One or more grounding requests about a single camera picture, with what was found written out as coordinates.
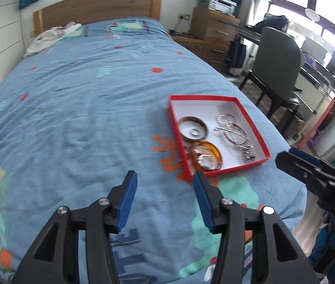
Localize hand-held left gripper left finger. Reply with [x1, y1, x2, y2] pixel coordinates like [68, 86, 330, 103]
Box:
[12, 170, 138, 284]

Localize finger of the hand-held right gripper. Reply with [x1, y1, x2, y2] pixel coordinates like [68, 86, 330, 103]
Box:
[290, 147, 335, 184]
[275, 151, 328, 194]

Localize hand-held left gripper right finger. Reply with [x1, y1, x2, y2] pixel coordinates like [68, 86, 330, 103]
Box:
[193, 171, 319, 284]

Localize amber bangle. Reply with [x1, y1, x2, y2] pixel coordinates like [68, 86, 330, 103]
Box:
[190, 140, 223, 171]

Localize silver twisted bracelet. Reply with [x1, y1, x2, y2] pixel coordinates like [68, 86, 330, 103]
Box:
[216, 114, 236, 131]

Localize dark brown bangle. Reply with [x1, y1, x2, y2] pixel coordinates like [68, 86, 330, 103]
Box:
[179, 116, 208, 142]

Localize red cardboard box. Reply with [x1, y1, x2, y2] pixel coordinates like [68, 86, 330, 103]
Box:
[167, 95, 272, 183]

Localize sparkly silver jewelry piece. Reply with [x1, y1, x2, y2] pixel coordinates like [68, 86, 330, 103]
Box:
[197, 152, 215, 168]

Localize person's right hand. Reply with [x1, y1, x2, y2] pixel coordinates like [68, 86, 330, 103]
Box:
[308, 226, 335, 284]

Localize silver charm jewellery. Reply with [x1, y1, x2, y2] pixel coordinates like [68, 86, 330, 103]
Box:
[242, 149, 257, 163]

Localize grey desk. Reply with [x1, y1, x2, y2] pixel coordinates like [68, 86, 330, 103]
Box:
[235, 25, 335, 95]

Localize grey chair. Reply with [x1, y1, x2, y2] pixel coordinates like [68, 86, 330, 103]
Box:
[239, 26, 304, 119]

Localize blue printed blanket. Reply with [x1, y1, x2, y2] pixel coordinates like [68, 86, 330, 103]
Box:
[0, 18, 308, 284]

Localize dark hanging bag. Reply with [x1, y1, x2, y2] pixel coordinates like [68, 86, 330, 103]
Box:
[225, 37, 248, 76]

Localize low wooden cabinet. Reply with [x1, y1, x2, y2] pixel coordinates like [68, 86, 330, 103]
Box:
[172, 34, 233, 71]

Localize black backpack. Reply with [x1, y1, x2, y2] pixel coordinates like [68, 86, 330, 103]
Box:
[255, 15, 288, 33]

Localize white round lamp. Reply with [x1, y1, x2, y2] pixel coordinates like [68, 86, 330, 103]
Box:
[305, 8, 320, 21]

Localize tall wooden drawer cabinet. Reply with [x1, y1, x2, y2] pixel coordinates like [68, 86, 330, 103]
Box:
[190, 7, 240, 42]

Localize white printer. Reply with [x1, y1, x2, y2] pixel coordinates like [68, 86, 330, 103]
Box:
[199, 0, 237, 14]

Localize white garment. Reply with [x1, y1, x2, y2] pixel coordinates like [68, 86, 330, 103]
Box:
[23, 21, 83, 58]

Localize wooden headboard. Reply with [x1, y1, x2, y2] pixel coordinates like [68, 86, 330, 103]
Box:
[33, 0, 163, 36]

